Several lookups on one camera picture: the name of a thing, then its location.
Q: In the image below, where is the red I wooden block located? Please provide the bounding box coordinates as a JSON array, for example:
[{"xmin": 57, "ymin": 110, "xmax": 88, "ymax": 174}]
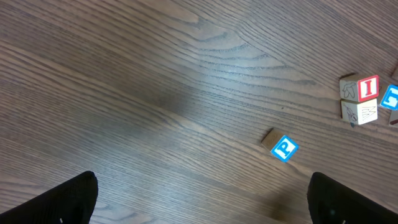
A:
[{"xmin": 339, "ymin": 74, "xmax": 379, "ymax": 103}]

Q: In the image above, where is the blue P wooden block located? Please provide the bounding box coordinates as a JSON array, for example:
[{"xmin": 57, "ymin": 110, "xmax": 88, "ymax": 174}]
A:
[{"xmin": 261, "ymin": 128, "xmax": 299, "ymax": 162}]

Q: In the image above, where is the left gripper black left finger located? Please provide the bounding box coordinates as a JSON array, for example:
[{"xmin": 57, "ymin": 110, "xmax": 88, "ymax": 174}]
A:
[{"xmin": 1, "ymin": 171, "xmax": 98, "ymax": 224}]

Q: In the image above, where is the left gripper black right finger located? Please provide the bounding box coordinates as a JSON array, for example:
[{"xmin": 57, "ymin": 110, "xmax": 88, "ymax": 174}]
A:
[{"xmin": 307, "ymin": 172, "xmax": 397, "ymax": 224}]

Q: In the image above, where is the plain W wooden block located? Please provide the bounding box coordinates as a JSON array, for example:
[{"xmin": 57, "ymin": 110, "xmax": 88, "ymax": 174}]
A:
[{"xmin": 340, "ymin": 99, "xmax": 378, "ymax": 125}]

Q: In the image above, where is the yellow C wooden block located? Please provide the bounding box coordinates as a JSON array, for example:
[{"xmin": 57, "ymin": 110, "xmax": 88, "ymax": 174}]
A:
[{"xmin": 389, "ymin": 110, "xmax": 398, "ymax": 128}]

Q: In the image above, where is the blue L wooden block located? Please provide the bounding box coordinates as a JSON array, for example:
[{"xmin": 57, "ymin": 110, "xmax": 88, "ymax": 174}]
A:
[{"xmin": 377, "ymin": 85, "xmax": 398, "ymax": 110}]

